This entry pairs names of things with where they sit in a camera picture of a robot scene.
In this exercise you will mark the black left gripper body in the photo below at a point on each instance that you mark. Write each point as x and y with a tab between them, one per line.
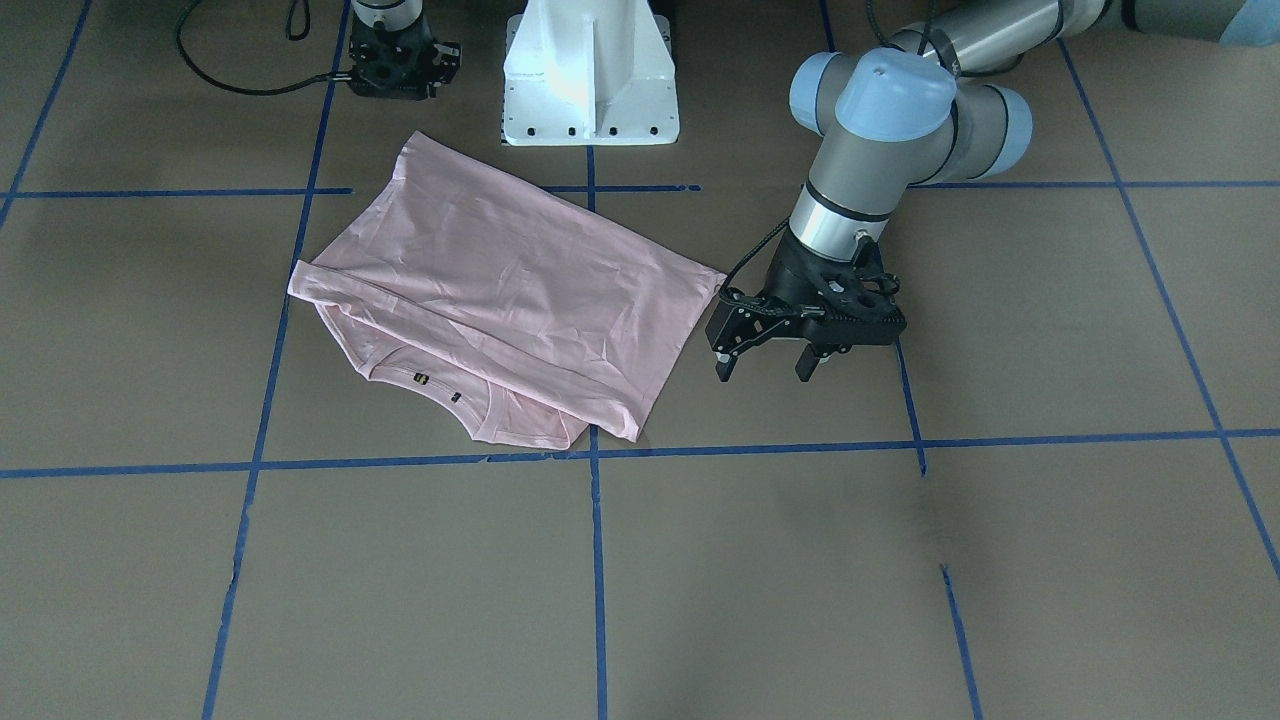
787	277

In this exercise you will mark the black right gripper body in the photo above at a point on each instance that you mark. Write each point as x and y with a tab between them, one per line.
364	56

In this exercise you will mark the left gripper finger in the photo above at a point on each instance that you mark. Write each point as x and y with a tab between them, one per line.
726	362
809	360

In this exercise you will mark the pink Snoopy t-shirt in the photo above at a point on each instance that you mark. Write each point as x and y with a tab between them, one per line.
525	316

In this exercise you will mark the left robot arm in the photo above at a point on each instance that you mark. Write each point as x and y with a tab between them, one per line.
917	109

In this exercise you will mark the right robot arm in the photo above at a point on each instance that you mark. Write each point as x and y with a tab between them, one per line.
391	15

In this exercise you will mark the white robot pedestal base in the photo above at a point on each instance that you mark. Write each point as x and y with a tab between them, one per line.
589	73

